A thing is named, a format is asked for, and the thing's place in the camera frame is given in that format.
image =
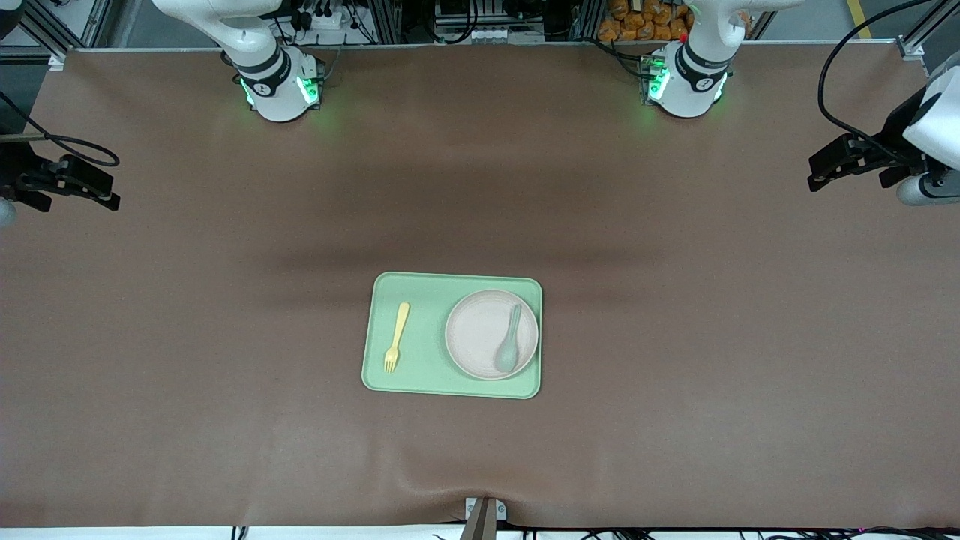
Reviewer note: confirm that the white power strip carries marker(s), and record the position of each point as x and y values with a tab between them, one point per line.
319	19

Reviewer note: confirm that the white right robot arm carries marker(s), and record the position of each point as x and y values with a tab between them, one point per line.
274	90

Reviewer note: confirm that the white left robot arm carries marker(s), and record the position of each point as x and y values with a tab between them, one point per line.
694	82

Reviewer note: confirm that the aluminium frame corner post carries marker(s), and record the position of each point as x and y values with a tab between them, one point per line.
911	46
57	57

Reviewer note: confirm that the white connector block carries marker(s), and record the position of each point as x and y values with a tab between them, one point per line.
465	35

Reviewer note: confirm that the brown camera mount bar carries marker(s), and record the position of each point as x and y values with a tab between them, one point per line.
480	525

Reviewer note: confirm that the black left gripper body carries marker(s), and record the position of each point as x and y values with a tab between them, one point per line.
892	145

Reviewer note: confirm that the orange packaged snacks pile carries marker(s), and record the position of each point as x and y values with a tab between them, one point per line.
637	22

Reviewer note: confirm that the yellow plastic fork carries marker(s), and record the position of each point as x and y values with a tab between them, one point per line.
401	322

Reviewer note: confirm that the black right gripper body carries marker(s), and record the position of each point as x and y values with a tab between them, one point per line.
16	174

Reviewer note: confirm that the light green rectangular tray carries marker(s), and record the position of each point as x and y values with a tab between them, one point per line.
424	337

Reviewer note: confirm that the beige round plate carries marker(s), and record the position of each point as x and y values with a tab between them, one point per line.
476	330

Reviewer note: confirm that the pale green plastic spoon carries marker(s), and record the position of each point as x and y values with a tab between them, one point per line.
506	358

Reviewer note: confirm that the grey metal table bracket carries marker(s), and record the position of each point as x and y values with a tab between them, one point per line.
500	511

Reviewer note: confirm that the aluminium frame upright post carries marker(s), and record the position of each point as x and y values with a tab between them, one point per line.
386	22

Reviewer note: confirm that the brown table cover mat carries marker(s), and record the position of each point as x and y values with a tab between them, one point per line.
225	300

